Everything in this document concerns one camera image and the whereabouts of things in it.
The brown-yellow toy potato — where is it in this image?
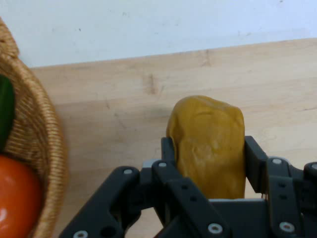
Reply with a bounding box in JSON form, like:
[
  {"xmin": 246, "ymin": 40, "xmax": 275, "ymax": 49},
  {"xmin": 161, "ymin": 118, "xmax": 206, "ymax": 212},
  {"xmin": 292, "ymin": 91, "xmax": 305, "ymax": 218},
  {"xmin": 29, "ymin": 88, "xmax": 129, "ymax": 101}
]
[{"xmin": 166, "ymin": 95, "xmax": 247, "ymax": 200}]

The red-orange toy tomato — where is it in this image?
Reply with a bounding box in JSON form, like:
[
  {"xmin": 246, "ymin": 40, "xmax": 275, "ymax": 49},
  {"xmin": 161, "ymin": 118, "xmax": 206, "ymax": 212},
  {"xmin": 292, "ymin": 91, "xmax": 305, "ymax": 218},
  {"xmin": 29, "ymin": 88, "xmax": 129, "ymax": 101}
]
[{"xmin": 0, "ymin": 154, "xmax": 43, "ymax": 238}]

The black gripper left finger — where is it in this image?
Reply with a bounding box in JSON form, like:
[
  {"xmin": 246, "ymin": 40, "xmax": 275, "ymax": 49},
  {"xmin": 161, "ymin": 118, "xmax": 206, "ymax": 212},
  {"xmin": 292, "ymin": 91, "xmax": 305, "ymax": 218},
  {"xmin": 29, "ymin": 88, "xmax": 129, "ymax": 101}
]
[{"xmin": 58, "ymin": 136, "xmax": 231, "ymax": 238}]

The woven wicker basket with handles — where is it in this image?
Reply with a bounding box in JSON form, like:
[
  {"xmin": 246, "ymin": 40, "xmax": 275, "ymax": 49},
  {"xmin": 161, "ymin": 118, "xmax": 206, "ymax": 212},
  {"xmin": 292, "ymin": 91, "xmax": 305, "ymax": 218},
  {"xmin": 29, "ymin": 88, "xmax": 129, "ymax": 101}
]
[{"xmin": 0, "ymin": 16, "xmax": 69, "ymax": 238}]

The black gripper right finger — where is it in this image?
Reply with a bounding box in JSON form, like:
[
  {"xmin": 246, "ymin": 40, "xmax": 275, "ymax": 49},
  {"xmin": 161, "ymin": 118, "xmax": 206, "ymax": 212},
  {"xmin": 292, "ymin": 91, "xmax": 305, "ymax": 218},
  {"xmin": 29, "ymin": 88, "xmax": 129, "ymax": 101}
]
[{"xmin": 244, "ymin": 135, "xmax": 317, "ymax": 238}]

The wooden cutting board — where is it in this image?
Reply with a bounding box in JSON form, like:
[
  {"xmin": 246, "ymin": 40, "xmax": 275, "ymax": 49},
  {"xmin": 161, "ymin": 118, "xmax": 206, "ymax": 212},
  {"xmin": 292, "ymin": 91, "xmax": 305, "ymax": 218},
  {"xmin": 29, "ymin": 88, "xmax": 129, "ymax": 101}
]
[{"xmin": 30, "ymin": 37, "xmax": 317, "ymax": 238}]

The green toy bell pepper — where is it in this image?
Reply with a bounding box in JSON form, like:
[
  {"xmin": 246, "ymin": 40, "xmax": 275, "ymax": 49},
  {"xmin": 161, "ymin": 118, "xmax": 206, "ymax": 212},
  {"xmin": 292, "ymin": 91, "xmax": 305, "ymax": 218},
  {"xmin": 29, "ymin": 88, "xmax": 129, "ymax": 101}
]
[{"xmin": 0, "ymin": 73, "xmax": 16, "ymax": 152}]

